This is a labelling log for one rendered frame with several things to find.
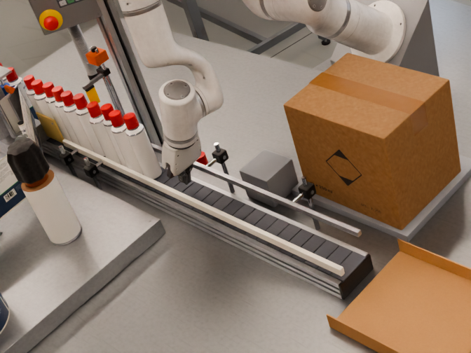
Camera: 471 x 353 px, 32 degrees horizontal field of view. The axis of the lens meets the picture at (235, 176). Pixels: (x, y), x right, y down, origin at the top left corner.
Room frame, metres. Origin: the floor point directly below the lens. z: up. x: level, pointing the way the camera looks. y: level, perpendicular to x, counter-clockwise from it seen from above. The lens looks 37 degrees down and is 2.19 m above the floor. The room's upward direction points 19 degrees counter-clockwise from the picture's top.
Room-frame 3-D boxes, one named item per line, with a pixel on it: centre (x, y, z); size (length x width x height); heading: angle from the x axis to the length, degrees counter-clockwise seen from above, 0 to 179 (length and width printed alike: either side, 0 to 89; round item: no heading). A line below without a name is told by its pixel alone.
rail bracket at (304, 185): (1.50, -0.13, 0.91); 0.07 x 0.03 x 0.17; 124
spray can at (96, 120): (2.00, 0.31, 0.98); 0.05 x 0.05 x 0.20
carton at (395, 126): (1.58, -0.34, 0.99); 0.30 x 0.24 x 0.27; 33
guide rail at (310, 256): (1.72, 0.15, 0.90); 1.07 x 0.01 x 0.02; 34
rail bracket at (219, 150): (1.75, 0.04, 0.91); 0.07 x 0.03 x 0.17; 124
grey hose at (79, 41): (2.17, 0.29, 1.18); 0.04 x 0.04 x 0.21
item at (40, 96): (2.24, 0.47, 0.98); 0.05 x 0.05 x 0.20
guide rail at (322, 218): (1.76, 0.09, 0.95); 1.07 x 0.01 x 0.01; 34
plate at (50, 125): (2.21, 0.48, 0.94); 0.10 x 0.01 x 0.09; 34
